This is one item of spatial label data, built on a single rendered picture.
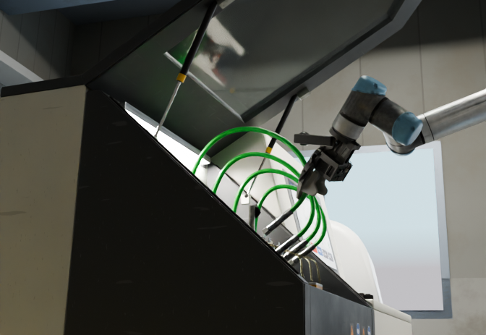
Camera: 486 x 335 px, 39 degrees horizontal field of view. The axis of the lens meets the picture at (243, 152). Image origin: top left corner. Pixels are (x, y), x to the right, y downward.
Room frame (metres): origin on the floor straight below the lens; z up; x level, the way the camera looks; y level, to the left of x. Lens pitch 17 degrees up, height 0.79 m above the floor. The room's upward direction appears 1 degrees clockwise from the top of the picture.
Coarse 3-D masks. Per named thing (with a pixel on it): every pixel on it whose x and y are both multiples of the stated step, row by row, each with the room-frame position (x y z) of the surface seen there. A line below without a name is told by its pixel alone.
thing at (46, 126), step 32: (32, 96) 1.71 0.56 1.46; (64, 96) 1.67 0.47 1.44; (0, 128) 1.75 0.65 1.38; (32, 128) 1.71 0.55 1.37; (64, 128) 1.67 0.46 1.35; (0, 160) 1.74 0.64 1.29; (32, 160) 1.70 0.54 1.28; (64, 160) 1.67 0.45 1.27; (0, 192) 1.74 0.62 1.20; (32, 192) 1.70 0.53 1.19; (64, 192) 1.66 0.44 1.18; (0, 224) 1.73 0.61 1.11; (32, 224) 1.70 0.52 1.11; (64, 224) 1.66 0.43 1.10; (0, 256) 1.73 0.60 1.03; (32, 256) 1.69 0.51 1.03; (64, 256) 1.66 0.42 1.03; (0, 288) 1.72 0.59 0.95; (32, 288) 1.69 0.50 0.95; (64, 288) 1.65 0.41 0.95; (0, 320) 1.72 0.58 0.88; (32, 320) 1.68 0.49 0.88; (64, 320) 1.65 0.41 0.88
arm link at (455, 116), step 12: (468, 96) 1.62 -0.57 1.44; (480, 96) 1.60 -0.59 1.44; (444, 108) 1.63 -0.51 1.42; (456, 108) 1.62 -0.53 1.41; (468, 108) 1.61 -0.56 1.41; (480, 108) 1.60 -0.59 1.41; (432, 120) 1.64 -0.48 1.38; (444, 120) 1.63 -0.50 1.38; (456, 120) 1.63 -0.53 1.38; (468, 120) 1.62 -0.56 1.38; (480, 120) 1.63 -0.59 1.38; (420, 132) 1.65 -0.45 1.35; (432, 132) 1.65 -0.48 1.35; (444, 132) 1.65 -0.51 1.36; (420, 144) 1.68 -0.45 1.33
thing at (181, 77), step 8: (208, 8) 1.54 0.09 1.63; (208, 16) 1.54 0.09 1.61; (208, 24) 1.55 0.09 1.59; (200, 32) 1.55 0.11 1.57; (200, 40) 1.55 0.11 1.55; (192, 48) 1.56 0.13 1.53; (192, 56) 1.56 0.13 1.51; (184, 64) 1.57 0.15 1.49; (184, 72) 1.57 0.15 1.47; (176, 80) 1.58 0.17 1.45; (176, 88) 1.58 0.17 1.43; (168, 104) 1.59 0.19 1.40; (160, 128) 1.61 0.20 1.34
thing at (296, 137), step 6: (300, 132) 1.72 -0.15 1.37; (306, 132) 1.71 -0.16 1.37; (294, 138) 1.71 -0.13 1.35; (300, 138) 1.70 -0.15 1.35; (306, 138) 1.69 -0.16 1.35; (312, 138) 1.68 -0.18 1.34; (318, 138) 1.67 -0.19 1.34; (324, 138) 1.66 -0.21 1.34; (330, 138) 1.65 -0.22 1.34; (300, 144) 1.72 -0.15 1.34; (306, 144) 1.72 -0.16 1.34; (312, 144) 1.69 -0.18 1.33; (318, 144) 1.68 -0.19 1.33; (324, 144) 1.67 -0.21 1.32; (330, 144) 1.66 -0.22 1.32
